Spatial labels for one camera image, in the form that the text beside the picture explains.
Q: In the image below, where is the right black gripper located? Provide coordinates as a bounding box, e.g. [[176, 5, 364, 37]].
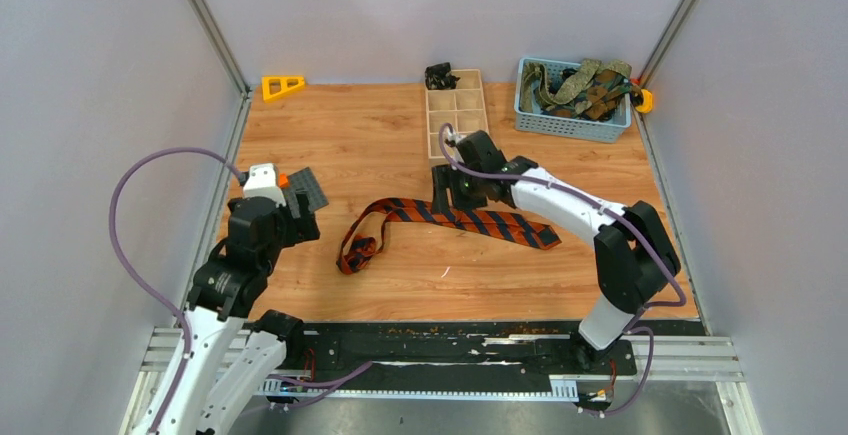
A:
[[431, 162, 486, 215]]

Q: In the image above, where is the orange navy striped tie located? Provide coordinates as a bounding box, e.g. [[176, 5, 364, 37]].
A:
[[336, 197, 561, 275]]

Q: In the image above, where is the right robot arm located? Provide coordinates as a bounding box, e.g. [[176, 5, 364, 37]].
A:
[[431, 157, 687, 373]]

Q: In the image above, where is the grey building baseplate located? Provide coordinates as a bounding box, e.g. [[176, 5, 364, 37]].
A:
[[282, 167, 329, 218]]

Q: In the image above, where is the wooden compartment box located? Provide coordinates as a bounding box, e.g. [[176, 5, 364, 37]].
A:
[[424, 68, 489, 167]]

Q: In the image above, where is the rolled black tie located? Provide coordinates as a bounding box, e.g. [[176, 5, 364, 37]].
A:
[[424, 62, 461, 91]]

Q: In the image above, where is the blue plastic basket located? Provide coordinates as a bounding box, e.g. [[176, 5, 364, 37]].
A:
[[514, 57, 633, 143]]

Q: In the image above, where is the olive patterned tie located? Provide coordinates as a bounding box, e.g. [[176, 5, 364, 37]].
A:
[[518, 59, 632, 115]]

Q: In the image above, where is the brown teal patterned tie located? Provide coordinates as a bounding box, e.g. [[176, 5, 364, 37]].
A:
[[543, 68, 639, 122]]

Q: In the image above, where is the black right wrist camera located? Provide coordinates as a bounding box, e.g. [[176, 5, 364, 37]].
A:
[[455, 130, 507, 173]]

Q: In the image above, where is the yellow triangle bracket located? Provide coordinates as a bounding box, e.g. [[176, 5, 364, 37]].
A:
[[260, 76, 307, 103]]

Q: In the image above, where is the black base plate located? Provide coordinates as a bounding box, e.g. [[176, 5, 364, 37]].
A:
[[281, 320, 637, 392]]

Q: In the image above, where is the yellow orange corner bracket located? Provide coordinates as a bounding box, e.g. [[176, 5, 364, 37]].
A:
[[629, 78, 655, 114]]

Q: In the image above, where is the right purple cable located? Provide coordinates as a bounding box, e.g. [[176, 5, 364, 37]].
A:
[[438, 123, 688, 418]]

